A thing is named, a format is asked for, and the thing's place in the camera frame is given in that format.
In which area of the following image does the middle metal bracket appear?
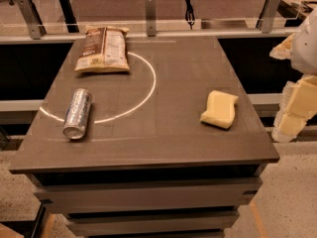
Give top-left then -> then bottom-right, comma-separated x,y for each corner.
145,0 -> 157,37

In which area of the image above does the brown chip bag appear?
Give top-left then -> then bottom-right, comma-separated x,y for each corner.
75,27 -> 130,73

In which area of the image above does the silver drink can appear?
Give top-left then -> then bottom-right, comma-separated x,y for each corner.
62,88 -> 92,140

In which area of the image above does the yellow sponge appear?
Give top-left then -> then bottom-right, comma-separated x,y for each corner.
200,90 -> 239,129

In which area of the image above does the left metal bracket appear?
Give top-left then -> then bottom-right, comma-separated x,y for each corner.
16,0 -> 42,40

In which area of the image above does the black hanging cable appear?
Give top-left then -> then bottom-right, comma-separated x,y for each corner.
182,0 -> 196,31

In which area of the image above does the metal bracket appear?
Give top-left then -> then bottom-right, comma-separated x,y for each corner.
261,0 -> 280,34
16,0 -> 42,40
145,0 -> 157,37

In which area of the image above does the clear acrylic barrier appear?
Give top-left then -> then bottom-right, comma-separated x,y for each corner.
0,17 -> 297,37

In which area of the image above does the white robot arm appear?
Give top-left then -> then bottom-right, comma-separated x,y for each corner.
269,8 -> 317,143

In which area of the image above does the right metal bracket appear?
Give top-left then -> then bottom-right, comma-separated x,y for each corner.
261,0 -> 280,34

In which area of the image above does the grey table with drawers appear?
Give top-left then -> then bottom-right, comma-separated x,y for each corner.
10,37 -> 278,238

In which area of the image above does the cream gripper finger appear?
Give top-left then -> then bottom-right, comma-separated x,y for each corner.
269,34 -> 294,60
271,75 -> 317,143

